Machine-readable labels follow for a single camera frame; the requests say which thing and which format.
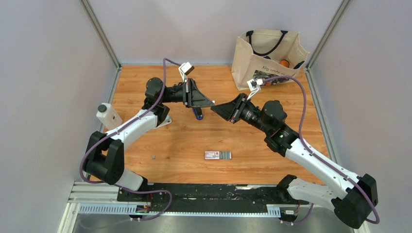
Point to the orange ball in bag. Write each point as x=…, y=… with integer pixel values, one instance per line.
x=285, y=63

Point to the beige canvas tote bag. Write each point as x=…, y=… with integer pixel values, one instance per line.
x=258, y=53

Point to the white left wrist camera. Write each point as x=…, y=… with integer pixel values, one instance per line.
x=185, y=69

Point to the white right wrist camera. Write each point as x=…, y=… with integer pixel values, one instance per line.
x=254, y=87

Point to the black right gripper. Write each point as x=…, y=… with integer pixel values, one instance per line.
x=232, y=110

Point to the red white staple box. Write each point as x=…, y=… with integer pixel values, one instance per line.
x=218, y=155

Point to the blue black stapler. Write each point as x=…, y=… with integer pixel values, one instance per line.
x=198, y=113

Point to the white bottle black cap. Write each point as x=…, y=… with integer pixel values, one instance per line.
x=108, y=116

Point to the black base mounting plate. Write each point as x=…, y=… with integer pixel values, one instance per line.
x=196, y=197

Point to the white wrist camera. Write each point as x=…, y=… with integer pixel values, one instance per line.
x=254, y=87
x=185, y=69

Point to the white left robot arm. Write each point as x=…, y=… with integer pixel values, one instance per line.
x=104, y=157

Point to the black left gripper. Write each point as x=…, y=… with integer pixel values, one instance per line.
x=192, y=97

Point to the slotted white cable duct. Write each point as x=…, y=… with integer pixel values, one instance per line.
x=271, y=211

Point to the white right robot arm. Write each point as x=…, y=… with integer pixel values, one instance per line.
x=350, y=196

